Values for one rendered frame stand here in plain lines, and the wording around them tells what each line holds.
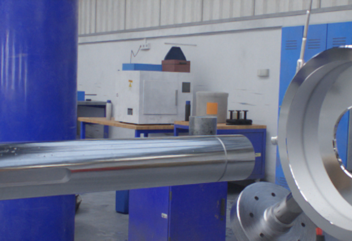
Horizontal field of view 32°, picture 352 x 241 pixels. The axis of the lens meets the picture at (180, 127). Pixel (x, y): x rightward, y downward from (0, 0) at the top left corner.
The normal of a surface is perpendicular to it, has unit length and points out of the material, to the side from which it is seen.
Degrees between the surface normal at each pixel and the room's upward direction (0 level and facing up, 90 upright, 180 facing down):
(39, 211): 90
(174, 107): 90
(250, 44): 90
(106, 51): 90
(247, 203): 49
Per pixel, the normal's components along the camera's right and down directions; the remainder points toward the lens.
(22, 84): -0.04, 0.07
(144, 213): -0.83, 0.01
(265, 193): 0.40, -0.59
